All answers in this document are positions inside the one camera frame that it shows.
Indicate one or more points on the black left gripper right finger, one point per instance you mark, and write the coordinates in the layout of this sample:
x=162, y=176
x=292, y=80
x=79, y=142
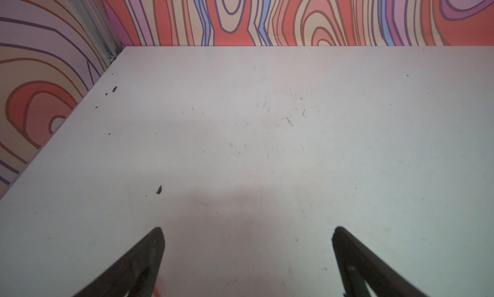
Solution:
x=363, y=272

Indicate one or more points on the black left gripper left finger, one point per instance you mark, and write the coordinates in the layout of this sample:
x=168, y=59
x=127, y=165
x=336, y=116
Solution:
x=135, y=273

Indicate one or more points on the aluminium frame corner post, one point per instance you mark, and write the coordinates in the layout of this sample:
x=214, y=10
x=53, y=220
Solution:
x=91, y=16

